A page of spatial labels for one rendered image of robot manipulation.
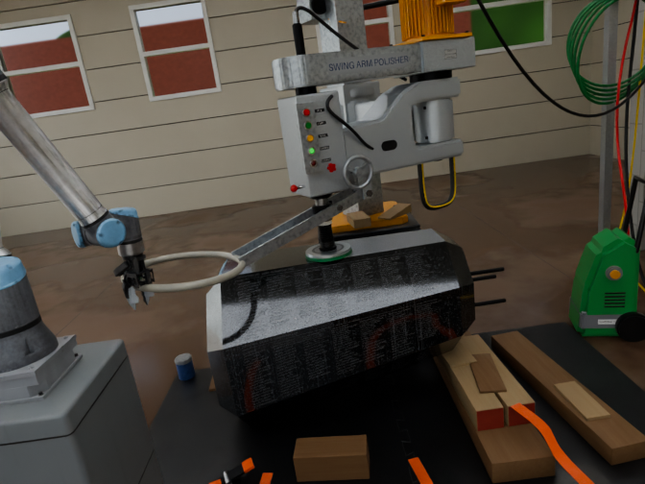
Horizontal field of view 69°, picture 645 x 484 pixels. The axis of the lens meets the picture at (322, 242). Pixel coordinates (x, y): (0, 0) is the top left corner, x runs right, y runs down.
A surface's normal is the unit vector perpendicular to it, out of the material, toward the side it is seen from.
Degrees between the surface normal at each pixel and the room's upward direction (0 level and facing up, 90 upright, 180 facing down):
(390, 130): 90
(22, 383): 90
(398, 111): 90
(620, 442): 0
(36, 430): 90
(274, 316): 45
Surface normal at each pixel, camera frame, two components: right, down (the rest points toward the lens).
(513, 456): -0.14, -0.95
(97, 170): 0.04, 0.28
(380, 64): 0.43, 0.20
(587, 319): -0.24, 0.30
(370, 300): -0.03, -0.48
